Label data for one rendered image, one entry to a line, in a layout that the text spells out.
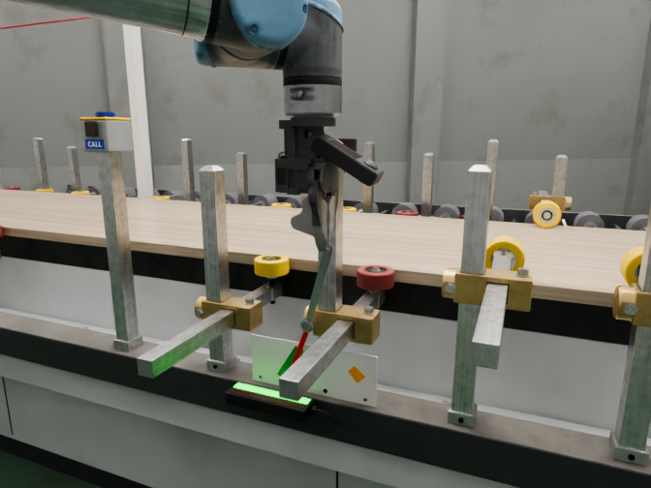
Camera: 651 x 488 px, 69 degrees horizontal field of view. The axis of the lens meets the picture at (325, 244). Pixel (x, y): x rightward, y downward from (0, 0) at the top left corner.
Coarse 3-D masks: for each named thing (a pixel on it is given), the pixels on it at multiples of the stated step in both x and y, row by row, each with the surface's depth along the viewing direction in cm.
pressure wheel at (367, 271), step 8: (360, 272) 99; (368, 272) 99; (376, 272) 100; (384, 272) 99; (392, 272) 99; (360, 280) 99; (368, 280) 98; (376, 280) 97; (384, 280) 98; (392, 280) 99; (360, 288) 100; (368, 288) 98; (376, 288) 98; (384, 288) 98
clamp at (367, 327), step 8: (320, 312) 87; (328, 312) 87; (336, 312) 87; (344, 312) 87; (352, 312) 87; (360, 312) 87; (376, 312) 87; (320, 320) 88; (328, 320) 87; (336, 320) 86; (352, 320) 85; (360, 320) 84; (368, 320) 84; (376, 320) 86; (320, 328) 88; (328, 328) 87; (360, 328) 85; (368, 328) 84; (376, 328) 86; (360, 336) 85; (368, 336) 85; (376, 336) 87; (368, 344) 85
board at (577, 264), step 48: (0, 192) 239; (96, 240) 136; (144, 240) 131; (192, 240) 131; (240, 240) 131; (288, 240) 131; (384, 240) 131; (432, 240) 131; (528, 240) 131; (576, 240) 131; (624, 240) 131; (576, 288) 91
